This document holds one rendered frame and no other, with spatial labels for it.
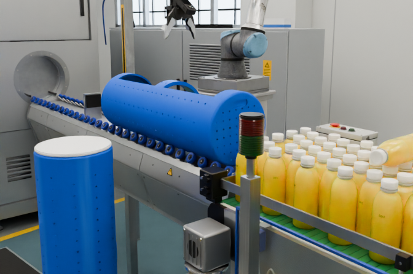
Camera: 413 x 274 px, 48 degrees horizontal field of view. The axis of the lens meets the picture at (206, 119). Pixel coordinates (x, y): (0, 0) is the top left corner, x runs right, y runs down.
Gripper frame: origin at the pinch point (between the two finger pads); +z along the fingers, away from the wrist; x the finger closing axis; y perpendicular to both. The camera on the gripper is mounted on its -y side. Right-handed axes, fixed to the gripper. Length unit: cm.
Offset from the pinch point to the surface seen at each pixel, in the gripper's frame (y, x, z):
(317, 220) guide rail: -90, 18, 44
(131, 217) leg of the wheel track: 60, -7, 102
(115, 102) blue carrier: 34.2, 13.8, 29.8
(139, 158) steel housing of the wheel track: 16, 12, 53
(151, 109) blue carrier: 2.8, 13.0, 28.6
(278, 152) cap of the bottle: -69, 12, 32
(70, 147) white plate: -3, 51, 38
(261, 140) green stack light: -84, 34, 22
